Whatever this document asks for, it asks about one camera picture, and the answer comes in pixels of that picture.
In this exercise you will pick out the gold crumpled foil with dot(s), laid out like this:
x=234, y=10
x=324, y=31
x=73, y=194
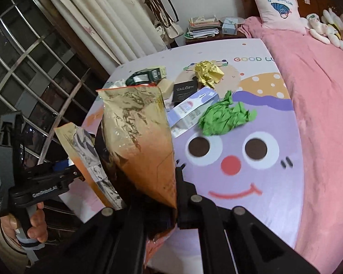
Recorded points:
x=208, y=74

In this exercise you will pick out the cream curtain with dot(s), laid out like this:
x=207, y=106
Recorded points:
x=115, y=31

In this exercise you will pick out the cartoon purple tablecloth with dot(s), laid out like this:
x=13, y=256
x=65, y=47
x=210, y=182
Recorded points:
x=258, y=165

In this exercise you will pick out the beige small box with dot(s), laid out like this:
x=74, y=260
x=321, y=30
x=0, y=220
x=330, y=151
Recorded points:
x=166, y=88

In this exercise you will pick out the wooden nightstand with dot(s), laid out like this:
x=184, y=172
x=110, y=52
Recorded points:
x=220, y=36

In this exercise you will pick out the white plush toy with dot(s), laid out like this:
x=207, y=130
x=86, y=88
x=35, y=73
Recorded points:
x=325, y=28

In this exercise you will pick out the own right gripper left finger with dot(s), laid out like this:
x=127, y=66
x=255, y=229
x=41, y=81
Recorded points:
x=111, y=242

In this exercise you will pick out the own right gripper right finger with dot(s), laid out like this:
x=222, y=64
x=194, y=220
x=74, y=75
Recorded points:
x=233, y=241

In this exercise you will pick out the person's left hand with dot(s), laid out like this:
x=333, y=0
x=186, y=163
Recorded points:
x=38, y=230

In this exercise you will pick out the pink bed blanket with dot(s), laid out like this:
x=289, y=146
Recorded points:
x=313, y=74

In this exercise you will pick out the window security grille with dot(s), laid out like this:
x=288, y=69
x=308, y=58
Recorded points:
x=43, y=77

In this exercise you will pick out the hanging bags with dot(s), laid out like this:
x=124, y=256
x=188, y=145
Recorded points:
x=167, y=24

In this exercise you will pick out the black Talopn box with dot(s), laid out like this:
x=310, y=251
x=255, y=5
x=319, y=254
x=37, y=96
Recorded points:
x=184, y=90

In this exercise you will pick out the stack of books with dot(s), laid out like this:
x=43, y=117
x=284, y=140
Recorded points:
x=202, y=27

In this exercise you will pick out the green crumpled paper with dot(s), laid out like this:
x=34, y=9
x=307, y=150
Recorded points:
x=225, y=115

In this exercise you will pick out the cream sleeve forearm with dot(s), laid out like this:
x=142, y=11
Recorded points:
x=13, y=258

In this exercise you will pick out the gold orange snack bag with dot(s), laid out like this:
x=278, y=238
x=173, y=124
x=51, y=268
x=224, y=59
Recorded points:
x=130, y=162

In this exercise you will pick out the light blue tissue box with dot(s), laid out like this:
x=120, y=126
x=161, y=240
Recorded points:
x=229, y=26

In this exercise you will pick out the green white small box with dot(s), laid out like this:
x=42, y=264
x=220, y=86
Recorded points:
x=151, y=75

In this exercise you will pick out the pink cartoon pillow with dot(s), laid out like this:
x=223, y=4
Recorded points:
x=280, y=15

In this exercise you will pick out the white purple carton box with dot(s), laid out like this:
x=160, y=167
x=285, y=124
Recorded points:
x=186, y=115

